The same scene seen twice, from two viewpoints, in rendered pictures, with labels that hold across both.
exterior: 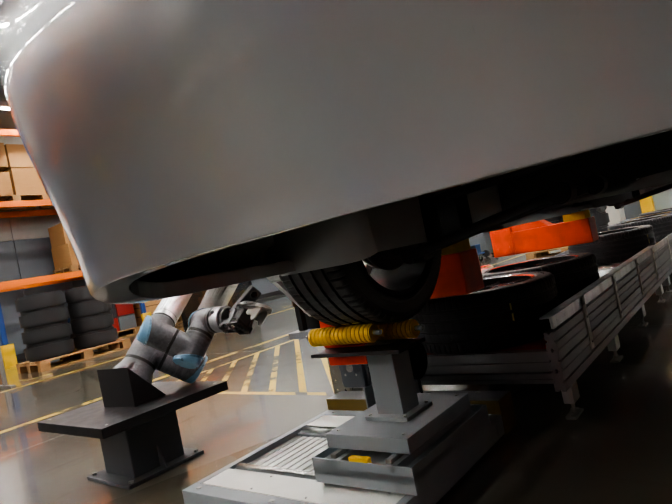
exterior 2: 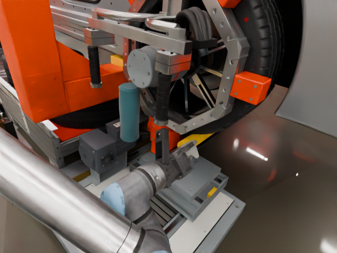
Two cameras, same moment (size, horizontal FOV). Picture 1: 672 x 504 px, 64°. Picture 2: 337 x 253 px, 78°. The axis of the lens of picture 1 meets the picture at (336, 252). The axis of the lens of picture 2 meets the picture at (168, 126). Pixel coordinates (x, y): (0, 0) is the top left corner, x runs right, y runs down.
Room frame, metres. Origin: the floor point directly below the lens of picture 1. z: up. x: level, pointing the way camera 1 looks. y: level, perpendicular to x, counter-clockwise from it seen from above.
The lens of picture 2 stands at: (1.85, 0.86, 1.07)
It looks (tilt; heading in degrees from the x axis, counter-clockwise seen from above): 32 degrees down; 270
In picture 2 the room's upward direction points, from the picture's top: 6 degrees clockwise
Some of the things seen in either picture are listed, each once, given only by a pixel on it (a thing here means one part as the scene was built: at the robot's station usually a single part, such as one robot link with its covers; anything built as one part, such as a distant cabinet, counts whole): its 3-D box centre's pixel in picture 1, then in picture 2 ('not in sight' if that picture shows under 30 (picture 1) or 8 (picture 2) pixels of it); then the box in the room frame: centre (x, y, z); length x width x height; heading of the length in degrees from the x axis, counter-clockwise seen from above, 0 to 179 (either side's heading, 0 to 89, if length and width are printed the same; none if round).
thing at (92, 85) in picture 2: not in sight; (94, 66); (2.13, 0.11, 0.83); 0.04 x 0.04 x 0.16
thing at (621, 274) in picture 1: (621, 289); not in sight; (2.92, -1.46, 0.28); 2.47 x 0.06 x 0.22; 141
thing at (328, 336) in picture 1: (342, 335); (197, 137); (1.70, 0.03, 0.51); 0.29 x 0.06 x 0.06; 51
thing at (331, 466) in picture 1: (405, 441); (178, 174); (1.75, -0.10, 0.13); 0.50 x 0.36 x 0.10; 141
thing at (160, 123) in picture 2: not in sight; (162, 98); (1.87, 0.33, 0.83); 0.04 x 0.04 x 0.16
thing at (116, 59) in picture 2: (446, 247); (127, 60); (2.14, -0.43, 0.71); 0.14 x 0.14 x 0.05; 51
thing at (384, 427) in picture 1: (393, 383); (182, 150); (1.75, -0.10, 0.32); 0.40 x 0.30 x 0.28; 141
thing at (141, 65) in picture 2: not in sight; (159, 65); (1.90, 0.09, 0.85); 0.21 x 0.14 x 0.14; 51
